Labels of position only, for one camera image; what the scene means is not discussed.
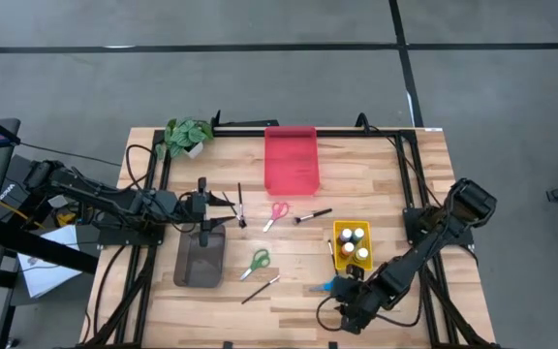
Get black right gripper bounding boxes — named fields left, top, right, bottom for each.
left=330, top=264, right=388, bottom=335

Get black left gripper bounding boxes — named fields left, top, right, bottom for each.
left=177, top=176, right=238, bottom=249

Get pink-handled scissors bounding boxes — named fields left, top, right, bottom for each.
left=262, top=201, right=291, bottom=234

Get green-handled scissors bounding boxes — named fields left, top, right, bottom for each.
left=238, top=247, right=272, bottom=282

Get short thick black-handled brush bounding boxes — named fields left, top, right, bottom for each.
left=294, top=207, right=334, bottom=226

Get long black pale-bristled paintbrush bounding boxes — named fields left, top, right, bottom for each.
left=240, top=274, right=282, bottom=306

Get yellow slotted plastic basket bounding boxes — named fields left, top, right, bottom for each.
left=332, top=219, right=374, bottom=273

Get smoky grey transparent tray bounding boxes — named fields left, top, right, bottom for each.
left=172, top=222, right=228, bottom=289

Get green plant in white pot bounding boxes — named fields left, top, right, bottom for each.
left=154, top=115, right=215, bottom=162

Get pink transparent plastic bin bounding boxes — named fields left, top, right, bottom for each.
left=263, top=126, right=322, bottom=198

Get black diagonal stand beam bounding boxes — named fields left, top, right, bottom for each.
left=0, top=218, right=100, bottom=276

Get white paper sheet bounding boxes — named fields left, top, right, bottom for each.
left=16, top=224, right=85, bottom=300

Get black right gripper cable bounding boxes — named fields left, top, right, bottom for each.
left=315, top=285, right=424, bottom=333

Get black aluminium table frame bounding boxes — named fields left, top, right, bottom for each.
left=80, top=110, right=502, bottom=349

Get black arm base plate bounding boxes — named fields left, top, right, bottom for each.
left=402, top=206, right=476, bottom=247
left=96, top=223, right=167, bottom=247

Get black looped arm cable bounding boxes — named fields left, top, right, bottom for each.
left=122, top=143, right=160, bottom=193

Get thick black floor cable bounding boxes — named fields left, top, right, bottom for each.
left=91, top=244, right=130, bottom=343

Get thin black monitor cable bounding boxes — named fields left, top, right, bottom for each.
left=16, top=140, right=130, bottom=170

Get black frame cable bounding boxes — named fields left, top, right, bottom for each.
left=354, top=111, right=409, bottom=146

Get yellow cable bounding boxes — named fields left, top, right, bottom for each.
left=0, top=199, right=47, bottom=232

